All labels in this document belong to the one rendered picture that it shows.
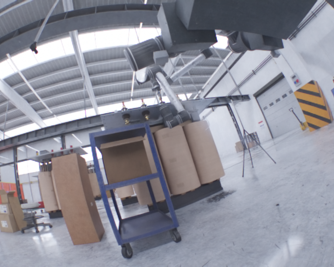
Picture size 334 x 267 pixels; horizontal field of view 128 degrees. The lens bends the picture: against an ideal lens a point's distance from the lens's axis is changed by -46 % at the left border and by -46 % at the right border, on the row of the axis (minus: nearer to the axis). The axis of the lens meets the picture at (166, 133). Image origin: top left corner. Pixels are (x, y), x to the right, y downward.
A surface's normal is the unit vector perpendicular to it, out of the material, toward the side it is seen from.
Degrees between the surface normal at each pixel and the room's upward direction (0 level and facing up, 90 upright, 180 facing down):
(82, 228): 90
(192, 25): 180
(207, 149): 90
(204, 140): 90
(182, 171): 90
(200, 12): 180
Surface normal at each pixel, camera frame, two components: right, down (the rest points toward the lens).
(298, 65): -0.92, 0.20
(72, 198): 0.25, -0.32
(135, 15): 0.29, 0.93
